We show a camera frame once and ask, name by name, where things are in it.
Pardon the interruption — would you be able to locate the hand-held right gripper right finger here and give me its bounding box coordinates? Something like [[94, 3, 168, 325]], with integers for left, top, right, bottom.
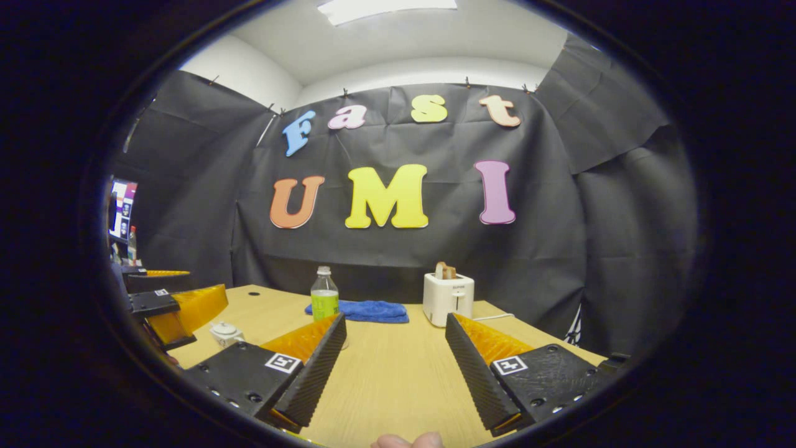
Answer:
[[445, 313, 614, 437]]

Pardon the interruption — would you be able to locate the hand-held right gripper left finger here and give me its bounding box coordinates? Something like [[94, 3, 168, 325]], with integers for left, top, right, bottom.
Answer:
[[185, 312, 348, 435]]

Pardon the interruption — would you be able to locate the clear green-label water bottle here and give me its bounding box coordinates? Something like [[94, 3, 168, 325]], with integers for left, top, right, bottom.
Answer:
[[310, 266, 341, 323]]

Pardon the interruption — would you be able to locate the white toaster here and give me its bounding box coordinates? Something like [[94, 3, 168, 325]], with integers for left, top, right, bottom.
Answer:
[[422, 272, 476, 329]]

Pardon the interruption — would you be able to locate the computer monitor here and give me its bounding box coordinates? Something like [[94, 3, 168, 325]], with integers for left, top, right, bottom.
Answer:
[[109, 179, 139, 241]]

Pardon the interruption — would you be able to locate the blue towel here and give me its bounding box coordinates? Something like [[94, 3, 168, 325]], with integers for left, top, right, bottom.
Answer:
[[303, 300, 410, 325]]

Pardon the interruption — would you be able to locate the black backdrop cloth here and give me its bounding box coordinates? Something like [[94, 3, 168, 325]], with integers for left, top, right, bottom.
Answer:
[[112, 32, 698, 360]]

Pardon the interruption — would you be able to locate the ceiling light panel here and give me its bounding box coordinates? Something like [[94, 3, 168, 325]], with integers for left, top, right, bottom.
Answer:
[[317, 0, 458, 27]]

